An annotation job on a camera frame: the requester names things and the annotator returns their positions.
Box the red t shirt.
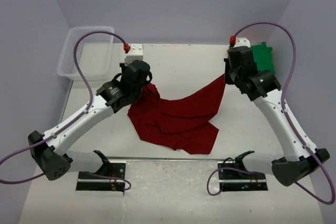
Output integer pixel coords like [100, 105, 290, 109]
[128, 75, 225, 155]

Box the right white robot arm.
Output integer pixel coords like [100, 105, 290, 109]
[224, 46, 330, 186]

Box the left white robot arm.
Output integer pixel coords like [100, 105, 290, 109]
[28, 60, 152, 180]

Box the green folded t shirt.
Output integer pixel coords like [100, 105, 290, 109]
[251, 42, 275, 74]

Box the white plastic basket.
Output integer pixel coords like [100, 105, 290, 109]
[57, 26, 114, 81]

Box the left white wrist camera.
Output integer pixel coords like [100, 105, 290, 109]
[124, 44, 143, 64]

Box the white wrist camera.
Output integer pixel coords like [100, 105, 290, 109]
[229, 35, 250, 48]
[124, 44, 143, 64]

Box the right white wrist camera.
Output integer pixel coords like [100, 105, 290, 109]
[229, 35, 250, 48]

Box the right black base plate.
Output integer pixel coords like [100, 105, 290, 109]
[217, 151, 268, 192]

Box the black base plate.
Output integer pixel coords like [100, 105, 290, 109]
[217, 151, 268, 192]
[76, 151, 130, 193]

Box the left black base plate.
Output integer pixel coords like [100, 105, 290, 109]
[76, 151, 130, 193]

